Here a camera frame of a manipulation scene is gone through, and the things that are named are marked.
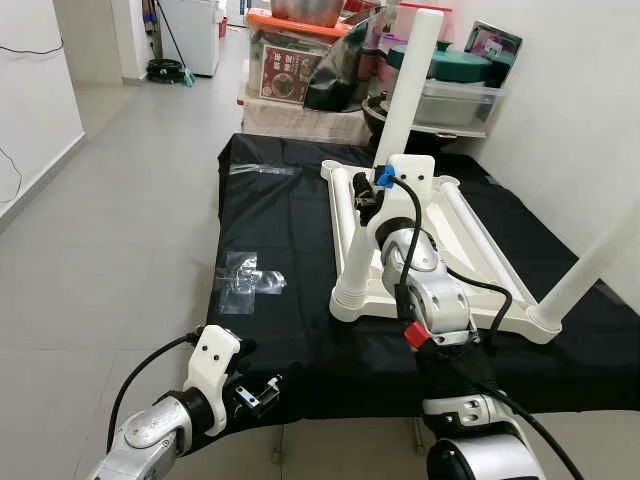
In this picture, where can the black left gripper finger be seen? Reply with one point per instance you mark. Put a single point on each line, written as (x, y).
(285, 382)
(246, 348)

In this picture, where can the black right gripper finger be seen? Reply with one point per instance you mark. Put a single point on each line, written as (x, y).
(361, 188)

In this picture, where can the white plastic children table top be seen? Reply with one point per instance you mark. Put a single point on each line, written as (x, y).
(345, 312)

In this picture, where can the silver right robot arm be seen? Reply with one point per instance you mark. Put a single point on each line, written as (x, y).
(435, 300)

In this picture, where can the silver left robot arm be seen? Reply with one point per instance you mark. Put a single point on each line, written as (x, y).
(150, 435)

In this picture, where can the clear tape cross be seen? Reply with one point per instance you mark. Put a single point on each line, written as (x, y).
(248, 282)

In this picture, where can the black wok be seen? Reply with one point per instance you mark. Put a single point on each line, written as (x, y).
(378, 120)

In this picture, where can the clear tape strip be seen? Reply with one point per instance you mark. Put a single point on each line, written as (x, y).
(262, 169)

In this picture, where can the dark plastic bag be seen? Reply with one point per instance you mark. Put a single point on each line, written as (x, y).
(340, 75)

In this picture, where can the clear plastic storage box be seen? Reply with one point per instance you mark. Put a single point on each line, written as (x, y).
(460, 105)

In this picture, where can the orange lidded red print box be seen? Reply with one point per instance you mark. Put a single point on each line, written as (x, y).
(285, 75)

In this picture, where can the green lidded pot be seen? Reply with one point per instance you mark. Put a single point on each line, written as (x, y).
(460, 65)

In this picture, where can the pink lidded clear container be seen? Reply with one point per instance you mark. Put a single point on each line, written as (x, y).
(405, 25)

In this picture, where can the large steel pot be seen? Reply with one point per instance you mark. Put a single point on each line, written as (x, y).
(305, 12)

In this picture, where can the purple printed box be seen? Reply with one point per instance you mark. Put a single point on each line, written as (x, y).
(495, 45)

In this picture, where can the white appliance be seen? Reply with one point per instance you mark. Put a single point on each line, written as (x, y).
(192, 35)

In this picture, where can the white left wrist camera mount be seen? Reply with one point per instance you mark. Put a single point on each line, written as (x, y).
(215, 360)

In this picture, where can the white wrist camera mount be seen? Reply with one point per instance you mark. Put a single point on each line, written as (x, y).
(412, 195)
(215, 360)

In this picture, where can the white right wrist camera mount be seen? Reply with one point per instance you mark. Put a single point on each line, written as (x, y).
(412, 195)

